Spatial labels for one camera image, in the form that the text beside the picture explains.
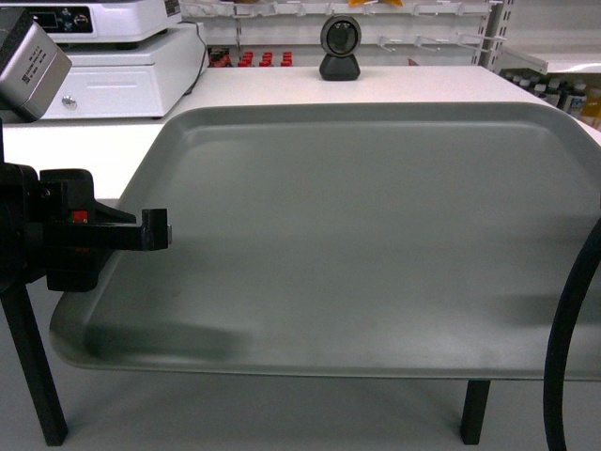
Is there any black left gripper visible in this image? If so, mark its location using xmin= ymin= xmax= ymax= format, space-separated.
xmin=0 ymin=117 xmax=174 ymax=295

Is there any grey silver serving tray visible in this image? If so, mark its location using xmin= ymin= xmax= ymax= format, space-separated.
xmin=50 ymin=103 xmax=600 ymax=380

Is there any white cash drawer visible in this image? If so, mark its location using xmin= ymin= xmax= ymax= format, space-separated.
xmin=43 ymin=23 xmax=208 ymax=119

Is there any white cash register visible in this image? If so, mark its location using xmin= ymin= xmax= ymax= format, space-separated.
xmin=23 ymin=0 xmax=182 ymax=43

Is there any black barcode scanner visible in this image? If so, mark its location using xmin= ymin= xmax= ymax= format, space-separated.
xmin=319 ymin=14 xmax=362 ymax=82

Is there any white slotted shelf upright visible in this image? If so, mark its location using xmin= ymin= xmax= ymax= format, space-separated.
xmin=481 ymin=0 xmax=514 ymax=71

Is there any dark tea bottle right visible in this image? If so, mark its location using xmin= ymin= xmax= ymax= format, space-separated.
xmin=560 ymin=81 xmax=587 ymax=117

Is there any black register cable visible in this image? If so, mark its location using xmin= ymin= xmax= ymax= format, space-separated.
xmin=185 ymin=21 xmax=210 ymax=98

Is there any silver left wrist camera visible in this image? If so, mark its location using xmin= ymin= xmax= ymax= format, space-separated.
xmin=1 ymin=7 xmax=71 ymax=124

